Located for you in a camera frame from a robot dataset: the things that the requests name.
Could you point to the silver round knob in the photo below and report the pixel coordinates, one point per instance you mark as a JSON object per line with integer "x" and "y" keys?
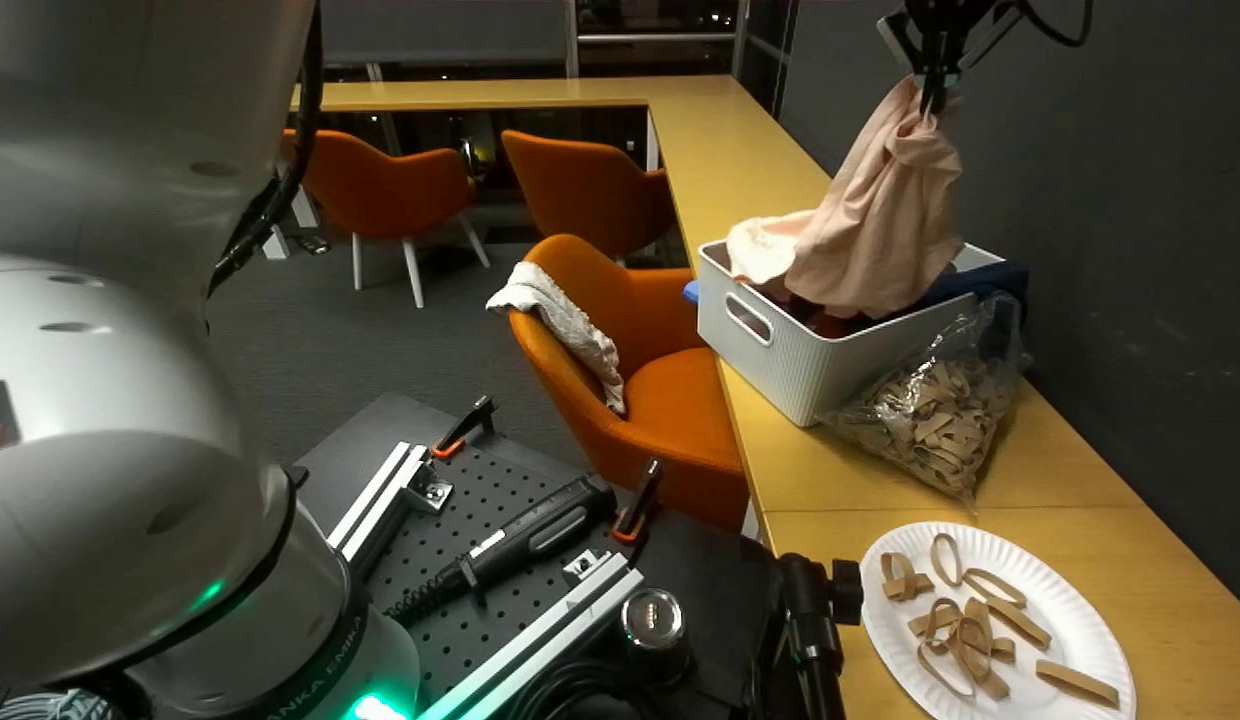
{"x": 655, "y": 623}

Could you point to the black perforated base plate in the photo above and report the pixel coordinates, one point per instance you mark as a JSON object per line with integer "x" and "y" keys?
{"x": 506, "y": 466}

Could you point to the black cloth bag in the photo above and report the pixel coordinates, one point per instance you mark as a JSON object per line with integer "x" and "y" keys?
{"x": 712, "y": 600}

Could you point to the navy blue cloth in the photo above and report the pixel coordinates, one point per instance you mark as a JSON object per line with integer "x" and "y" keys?
{"x": 995, "y": 281}

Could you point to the white plastic container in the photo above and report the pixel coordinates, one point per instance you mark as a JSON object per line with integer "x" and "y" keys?
{"x": 783, "y": 363}

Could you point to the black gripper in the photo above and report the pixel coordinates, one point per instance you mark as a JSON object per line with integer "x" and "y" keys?
{"x": 963, "y": 24}

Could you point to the black camera stand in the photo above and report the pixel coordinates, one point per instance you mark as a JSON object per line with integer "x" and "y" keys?
{"x": 805, "y": 641}

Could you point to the white paper plate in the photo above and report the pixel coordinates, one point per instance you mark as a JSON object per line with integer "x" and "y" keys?
{"x": 1075, "y": 613}

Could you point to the black clamp orange tip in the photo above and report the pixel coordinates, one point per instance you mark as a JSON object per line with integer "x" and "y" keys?
{"x": 636, "y": 504}
{"x": 463, "y": 431}

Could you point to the pale pink cloth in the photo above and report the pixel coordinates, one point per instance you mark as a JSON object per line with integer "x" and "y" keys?
{"x": 598, "y": 352}

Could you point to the white towel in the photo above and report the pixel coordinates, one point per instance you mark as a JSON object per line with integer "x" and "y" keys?
{"x": 525, "y": 284}

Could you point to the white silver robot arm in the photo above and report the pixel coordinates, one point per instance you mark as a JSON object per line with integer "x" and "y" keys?
{"x": 113, "y": 466}

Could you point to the clear bag of snacks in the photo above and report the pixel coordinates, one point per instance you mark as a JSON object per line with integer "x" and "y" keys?
{"x": 927, "y": 413}

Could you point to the aluminium rail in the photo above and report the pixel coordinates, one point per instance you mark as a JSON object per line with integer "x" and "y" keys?
{"x": 541, "y": 641}
{"x": 383, "y": 493}

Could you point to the orange sofa chair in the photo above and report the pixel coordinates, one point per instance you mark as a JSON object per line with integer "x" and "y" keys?
{"x": 674, "y": 413}

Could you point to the tan rubber band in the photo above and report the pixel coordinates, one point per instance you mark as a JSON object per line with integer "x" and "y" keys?
{"x": 902, "y": 579}
{"x": 1081, "y": 682}
{"x": 967, "y": 644}

